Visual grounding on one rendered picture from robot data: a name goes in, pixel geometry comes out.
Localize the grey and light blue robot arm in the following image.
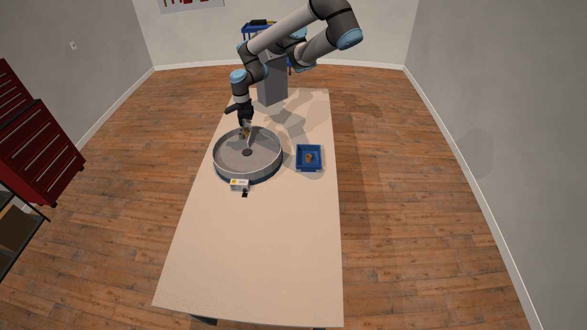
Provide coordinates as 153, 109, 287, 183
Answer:
224, 0, 363, 115

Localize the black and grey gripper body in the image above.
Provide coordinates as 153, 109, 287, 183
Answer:
236, 98, 254, 120

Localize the blue plastic crate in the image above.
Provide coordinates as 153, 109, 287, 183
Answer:
295, 144, 322, 173

